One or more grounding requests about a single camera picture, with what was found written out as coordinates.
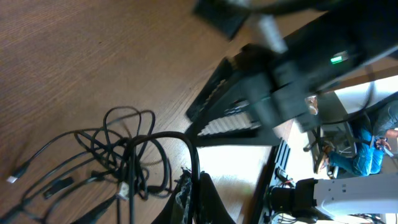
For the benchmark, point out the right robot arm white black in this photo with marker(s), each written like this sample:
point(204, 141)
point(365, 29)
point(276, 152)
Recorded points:
point(326, 49)

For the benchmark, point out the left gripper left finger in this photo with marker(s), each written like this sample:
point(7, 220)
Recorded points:
point(177, 208)

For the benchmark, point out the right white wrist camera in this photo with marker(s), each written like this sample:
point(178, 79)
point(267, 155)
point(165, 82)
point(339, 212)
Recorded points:
point(265, 32)

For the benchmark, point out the black office chair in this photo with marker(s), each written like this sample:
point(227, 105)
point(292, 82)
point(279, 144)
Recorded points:
point(333, 127)

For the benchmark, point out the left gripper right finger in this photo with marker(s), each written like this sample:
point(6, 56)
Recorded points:
point(210, 204)

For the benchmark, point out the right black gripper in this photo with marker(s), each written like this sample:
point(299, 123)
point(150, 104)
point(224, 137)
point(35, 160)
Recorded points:
point(274, 88)

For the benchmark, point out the seated person in blue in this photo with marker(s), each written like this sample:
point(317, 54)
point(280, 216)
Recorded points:
point(373, 131)

